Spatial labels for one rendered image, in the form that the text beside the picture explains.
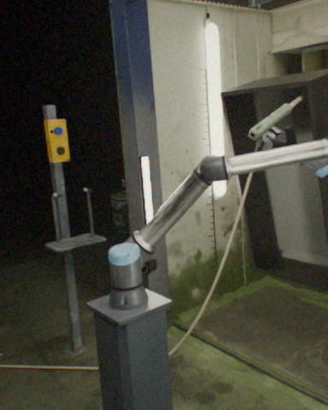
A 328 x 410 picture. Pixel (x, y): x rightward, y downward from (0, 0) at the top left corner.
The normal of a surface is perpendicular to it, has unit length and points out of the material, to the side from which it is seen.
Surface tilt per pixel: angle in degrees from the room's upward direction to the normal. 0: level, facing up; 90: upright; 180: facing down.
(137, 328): 90
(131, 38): 90
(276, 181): 102
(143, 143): 90
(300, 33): 90
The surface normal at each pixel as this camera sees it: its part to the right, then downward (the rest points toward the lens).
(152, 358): 0.62, 0.08
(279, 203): -0.74, 0.36
